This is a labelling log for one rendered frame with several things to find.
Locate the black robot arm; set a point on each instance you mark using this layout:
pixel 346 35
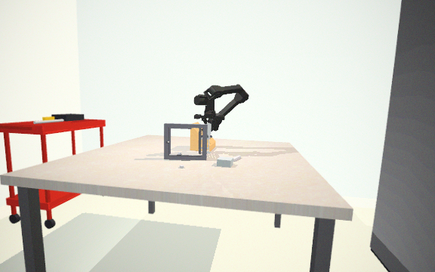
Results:
pixel 217 91

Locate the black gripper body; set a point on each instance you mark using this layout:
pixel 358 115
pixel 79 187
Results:
pixel 199 116

